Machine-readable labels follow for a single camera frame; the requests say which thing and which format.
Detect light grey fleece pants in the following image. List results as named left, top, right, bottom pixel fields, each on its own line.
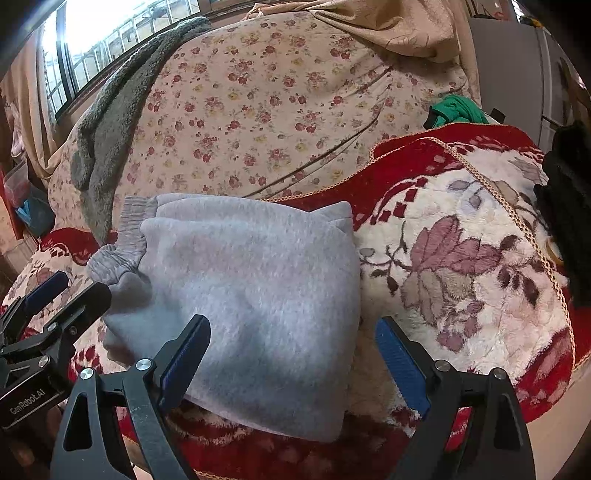
left=87, top=194, right=361, bottom=442

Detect blue bag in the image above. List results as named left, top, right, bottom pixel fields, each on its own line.
left=16, top=196, right=55, bottom=237

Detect grey-green fleece cardigan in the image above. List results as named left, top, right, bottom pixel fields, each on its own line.
left=70, top=17, right=211, bottom=245

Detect red white floral blanket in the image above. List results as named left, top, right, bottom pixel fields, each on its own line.
left=2, top=124, right=589, bottom=479

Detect window with metal bars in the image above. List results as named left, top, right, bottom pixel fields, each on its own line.
left=41, top=0, right=252, bottom=120

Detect pink floral bed sheet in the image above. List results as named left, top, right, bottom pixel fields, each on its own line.
left=48, top=12, right=471, bottom=231

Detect green cloth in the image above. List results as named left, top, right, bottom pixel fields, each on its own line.
left=423, top=95, right=489, bottom=130

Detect beige curtain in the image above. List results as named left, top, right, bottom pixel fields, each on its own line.
left=245, top=0, right=482, bottom=105

